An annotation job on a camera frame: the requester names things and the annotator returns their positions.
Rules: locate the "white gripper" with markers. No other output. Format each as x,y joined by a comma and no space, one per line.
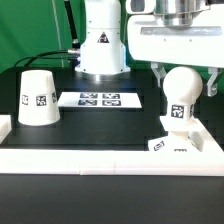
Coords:
188,32

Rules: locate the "white lamp bulb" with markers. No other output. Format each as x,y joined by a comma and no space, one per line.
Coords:
182,87

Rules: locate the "white lamp shade cone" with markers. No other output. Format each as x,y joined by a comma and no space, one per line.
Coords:
38,100

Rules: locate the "white lamp base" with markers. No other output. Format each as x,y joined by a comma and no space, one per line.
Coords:
178,138

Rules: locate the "white marker plate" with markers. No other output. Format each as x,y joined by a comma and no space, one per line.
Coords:
99,100

